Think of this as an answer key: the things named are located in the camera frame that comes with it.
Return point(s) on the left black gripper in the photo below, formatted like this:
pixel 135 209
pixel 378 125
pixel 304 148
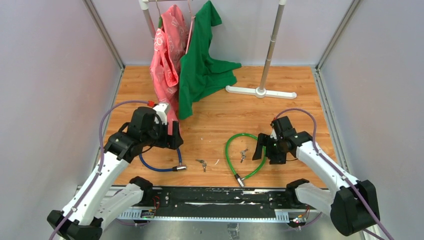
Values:
pixel 172 141

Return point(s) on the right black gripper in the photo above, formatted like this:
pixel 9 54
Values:
pixel 265 140

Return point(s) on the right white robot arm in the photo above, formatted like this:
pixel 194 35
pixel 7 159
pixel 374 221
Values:
pixel 351 204

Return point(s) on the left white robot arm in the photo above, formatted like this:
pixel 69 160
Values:
pixel 87 215

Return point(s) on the white clothes rack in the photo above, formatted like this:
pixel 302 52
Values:
pixel 260 91

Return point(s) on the green t-shirt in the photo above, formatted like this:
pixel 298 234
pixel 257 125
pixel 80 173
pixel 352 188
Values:
pixel 200 74

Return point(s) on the left circuit board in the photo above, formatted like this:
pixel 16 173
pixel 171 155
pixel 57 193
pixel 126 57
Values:
pixel 151 213

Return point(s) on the circuit board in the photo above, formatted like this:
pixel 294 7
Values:
pixel 151 213
pixel 301 219

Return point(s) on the right circuit board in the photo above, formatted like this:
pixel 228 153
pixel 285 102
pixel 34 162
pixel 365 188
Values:
pixel 301 219

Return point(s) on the pink patterned garment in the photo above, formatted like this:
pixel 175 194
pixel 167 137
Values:
pixel 170 44

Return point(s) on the blue cable lock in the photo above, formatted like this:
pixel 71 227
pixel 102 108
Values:
pixel 170 162

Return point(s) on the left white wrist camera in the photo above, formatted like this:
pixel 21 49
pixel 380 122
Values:
pixel 162 110

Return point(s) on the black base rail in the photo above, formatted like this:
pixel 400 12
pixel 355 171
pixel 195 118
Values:
pixel 219 204

